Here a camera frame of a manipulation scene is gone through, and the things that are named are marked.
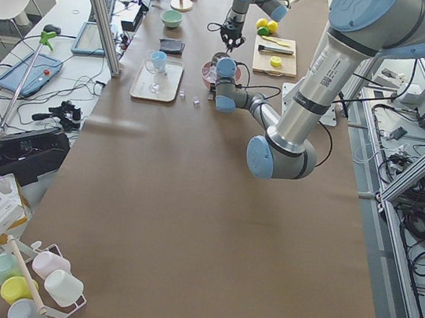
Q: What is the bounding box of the green lime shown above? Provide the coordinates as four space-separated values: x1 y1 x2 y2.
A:
256 27 270 36

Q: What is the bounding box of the beige serving tray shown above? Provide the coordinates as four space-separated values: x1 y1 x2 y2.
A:
129 60 184 103

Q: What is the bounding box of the pink bowl with ice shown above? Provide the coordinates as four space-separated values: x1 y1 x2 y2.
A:
201 61 242 89

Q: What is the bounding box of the mint green bowl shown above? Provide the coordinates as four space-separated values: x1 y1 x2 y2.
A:
160 9 183 29

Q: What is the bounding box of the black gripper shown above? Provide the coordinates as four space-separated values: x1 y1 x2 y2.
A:
220 18 245 53

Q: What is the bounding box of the aluminium frame post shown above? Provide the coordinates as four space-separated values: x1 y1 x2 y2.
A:
90 0 121 78

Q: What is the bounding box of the black and silver muddler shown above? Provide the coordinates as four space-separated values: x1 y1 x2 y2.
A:
257 44 294 56

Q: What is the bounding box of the wooden cutting board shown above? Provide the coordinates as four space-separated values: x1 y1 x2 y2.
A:
252 35 297 78

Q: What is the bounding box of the yellow cup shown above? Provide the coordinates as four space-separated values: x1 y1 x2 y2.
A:
0 276 33 305

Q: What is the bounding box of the mint green cup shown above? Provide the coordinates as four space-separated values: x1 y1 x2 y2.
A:
0 252 23 286

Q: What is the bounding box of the black equipment case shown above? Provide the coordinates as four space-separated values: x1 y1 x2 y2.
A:
0 128 71 186

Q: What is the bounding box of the grey cup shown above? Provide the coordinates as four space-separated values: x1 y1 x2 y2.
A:
7 298 45 318

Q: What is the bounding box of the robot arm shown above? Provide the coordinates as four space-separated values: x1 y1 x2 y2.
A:
215 0 425 179
220 0 299 52

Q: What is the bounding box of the yellow lemon half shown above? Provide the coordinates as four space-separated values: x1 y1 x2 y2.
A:
270 56 282 67

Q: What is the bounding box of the stainless steel ice scoop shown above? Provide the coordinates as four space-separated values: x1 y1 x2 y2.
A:
210 52 229 65

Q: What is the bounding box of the white cup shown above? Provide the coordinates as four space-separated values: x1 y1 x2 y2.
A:
44 269 84 307

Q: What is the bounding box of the clear wine glass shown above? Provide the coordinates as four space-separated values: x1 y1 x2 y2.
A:
144 50 160 93

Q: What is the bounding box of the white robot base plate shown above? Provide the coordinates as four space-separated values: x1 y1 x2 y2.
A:
281 82 338 127

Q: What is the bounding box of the green tipped grabber stick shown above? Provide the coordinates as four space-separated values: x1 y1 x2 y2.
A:
0 24 60 136

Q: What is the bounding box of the yellow plastic knife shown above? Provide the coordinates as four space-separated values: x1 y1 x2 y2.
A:
261 36 291 47

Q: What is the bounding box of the light blue cup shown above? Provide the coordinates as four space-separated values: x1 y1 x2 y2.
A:
147 50 167 74

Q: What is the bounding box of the pink cup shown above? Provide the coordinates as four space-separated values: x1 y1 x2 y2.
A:
31 251 71 280

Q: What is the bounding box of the blue teach pendant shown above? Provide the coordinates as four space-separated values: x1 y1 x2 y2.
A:
71 21 105 56
0 47 65 103

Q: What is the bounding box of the dark grey folded cloth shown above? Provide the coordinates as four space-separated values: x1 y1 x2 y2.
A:
159 38 185 56

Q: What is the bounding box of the white wire cup rack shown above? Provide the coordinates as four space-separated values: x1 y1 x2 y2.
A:
0 235 86 318

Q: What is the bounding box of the black keyboard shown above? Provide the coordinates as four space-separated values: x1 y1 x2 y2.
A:
87 0 117 27

